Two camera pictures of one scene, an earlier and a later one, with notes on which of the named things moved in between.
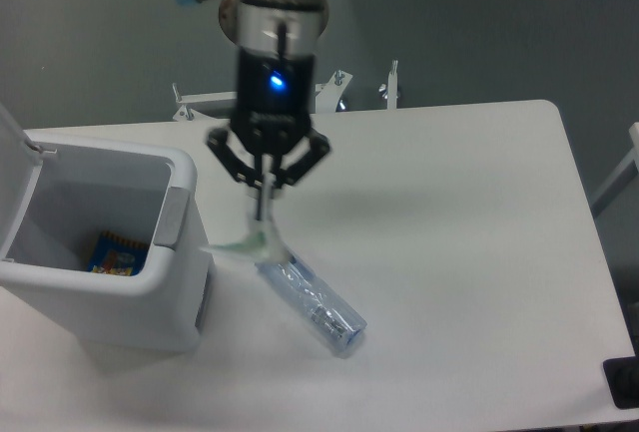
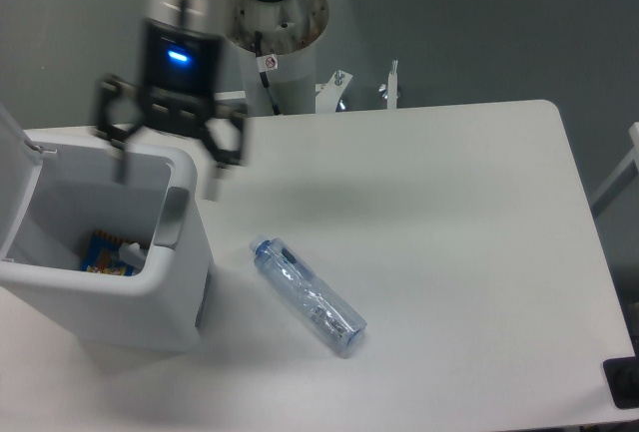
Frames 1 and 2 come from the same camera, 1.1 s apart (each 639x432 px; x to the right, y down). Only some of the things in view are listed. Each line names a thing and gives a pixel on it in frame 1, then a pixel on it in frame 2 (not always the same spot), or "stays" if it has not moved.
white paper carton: x=265 y=239 → x=133 y=253
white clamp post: x=392 y=86 stays
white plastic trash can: x=104 y=238 stays
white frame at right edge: x=625 y=175 stays
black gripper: x=274 y=109 → x=181 y=69
